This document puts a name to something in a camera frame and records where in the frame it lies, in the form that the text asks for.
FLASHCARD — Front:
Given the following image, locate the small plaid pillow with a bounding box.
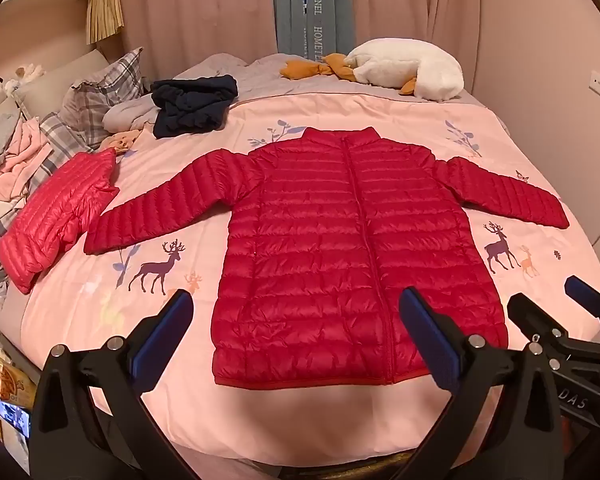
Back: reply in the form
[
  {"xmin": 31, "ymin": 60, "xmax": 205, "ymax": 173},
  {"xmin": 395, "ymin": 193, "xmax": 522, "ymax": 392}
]
[{"xmin": 37, "ymin": 112, "xmax": 102, "ymax": 172}]

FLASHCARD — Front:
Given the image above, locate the red puffer jacket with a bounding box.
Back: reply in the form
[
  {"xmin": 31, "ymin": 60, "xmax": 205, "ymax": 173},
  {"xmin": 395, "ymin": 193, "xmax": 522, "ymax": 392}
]
[{"xmin": 83, "ymin": 127, "xmax": 571, "ymax": 390}]

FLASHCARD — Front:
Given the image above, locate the white goose plush toy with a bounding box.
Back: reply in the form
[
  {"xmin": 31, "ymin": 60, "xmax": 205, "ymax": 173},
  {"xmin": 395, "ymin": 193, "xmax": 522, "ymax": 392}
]
[{"xmin": 280, "ymin": 37, "xmax": 465, "ymax": 101}]

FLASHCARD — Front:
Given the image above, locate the blue grey lettered curtain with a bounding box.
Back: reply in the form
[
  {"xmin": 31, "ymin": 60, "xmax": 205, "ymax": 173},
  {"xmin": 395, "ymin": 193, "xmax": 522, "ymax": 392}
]
[{"xmin": 271, "ymin": 0, "xmax": 357, "ymax": 61}]

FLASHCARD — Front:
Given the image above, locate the pink garment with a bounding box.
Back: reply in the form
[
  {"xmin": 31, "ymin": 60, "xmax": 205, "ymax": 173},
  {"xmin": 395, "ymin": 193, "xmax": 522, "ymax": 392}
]
[{"xmin": 0, "ymin": 117, "xmax": 56, "ymax": 202}]

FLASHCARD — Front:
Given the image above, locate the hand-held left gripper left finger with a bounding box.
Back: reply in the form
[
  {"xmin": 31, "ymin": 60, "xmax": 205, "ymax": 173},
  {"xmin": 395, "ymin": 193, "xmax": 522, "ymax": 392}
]
[{"xmin": 30, "ymin": 288, "xmax": 196, "ymax": 480}]

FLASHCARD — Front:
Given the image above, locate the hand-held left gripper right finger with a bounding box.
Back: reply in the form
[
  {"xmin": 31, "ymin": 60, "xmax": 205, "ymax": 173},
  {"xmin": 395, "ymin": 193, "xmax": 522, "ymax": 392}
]
[{"xmin": 398, "ymin": 287, "xmax": 564, "ymax": 480}]

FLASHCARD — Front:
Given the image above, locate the pink deer-print duvet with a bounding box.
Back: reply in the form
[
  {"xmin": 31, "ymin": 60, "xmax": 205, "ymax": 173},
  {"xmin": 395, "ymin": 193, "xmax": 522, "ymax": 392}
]
[{"xmin": 20, "ymin": 92, "xmax": 600, "ymax": 467}]

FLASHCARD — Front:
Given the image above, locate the peach plush toy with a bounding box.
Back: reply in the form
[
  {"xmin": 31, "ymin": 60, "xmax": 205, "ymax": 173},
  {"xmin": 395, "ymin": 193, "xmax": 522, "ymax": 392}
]
[{"xmin": 99, "ymin": 129, "xmax": 142, "ymax": 157}]

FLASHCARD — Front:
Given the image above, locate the navy blue garment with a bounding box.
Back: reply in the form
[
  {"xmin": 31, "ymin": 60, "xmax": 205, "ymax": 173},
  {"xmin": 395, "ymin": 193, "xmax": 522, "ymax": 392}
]
[{"xmin": 150, "ymin": 75, "xmax": 239, "ymax": 140}]

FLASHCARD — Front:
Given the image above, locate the coral pink puffer jacket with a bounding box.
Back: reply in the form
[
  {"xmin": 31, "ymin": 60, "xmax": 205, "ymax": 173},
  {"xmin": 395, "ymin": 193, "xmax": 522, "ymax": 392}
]
[{"xmin": 0, "ymin": 149, "xmax": 120, "ymax": 295}]

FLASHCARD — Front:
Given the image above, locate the light grey garment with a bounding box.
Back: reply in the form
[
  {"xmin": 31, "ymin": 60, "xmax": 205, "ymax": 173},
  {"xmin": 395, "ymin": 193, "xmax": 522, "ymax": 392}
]
[{"xmin": 102, "ymin": 100, "xmax": 157, "ymax": 133}]

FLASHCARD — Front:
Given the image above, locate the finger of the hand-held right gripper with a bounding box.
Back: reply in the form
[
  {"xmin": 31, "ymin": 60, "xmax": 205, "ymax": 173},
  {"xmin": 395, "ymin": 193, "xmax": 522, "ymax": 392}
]
[
  {"xmin": 564, "ymin": 275, "xmax": 600, "ymax": 347},
  {"xmin": 507, "ymin": 293, "xmax": 600, "ymax": 369}
]

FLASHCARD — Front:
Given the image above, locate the beige headboard cushion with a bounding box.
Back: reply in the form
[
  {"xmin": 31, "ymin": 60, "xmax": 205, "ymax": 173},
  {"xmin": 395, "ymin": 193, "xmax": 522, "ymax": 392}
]
[{"xmin": 12, "ymin": 49, "xmax": 112, "ymax": 117}]

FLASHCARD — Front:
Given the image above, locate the pink curtain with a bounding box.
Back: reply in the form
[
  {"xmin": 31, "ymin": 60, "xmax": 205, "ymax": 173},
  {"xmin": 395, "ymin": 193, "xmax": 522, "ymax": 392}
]
[
  {"xmin": 117, "ymin": 0, "xmax": 281, "ymax": 83},
  {"xmin": 352, "ymin": 0, "xmax": 486, "ymax": 88}
]

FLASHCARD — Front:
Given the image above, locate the large plaid pillow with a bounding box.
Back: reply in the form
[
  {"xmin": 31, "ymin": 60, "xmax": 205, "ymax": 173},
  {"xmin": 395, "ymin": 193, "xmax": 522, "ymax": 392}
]
[{"xmin": 60, "ymin": 47, "xmax": 146, "ymax": 150}]

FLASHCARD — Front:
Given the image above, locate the yellow printed bag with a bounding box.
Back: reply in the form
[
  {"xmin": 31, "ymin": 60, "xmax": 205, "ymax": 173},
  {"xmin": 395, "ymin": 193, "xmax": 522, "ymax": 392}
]
[{"xmin": 0, "ymin": 350, "xmax": 38, "ymax": 411}]

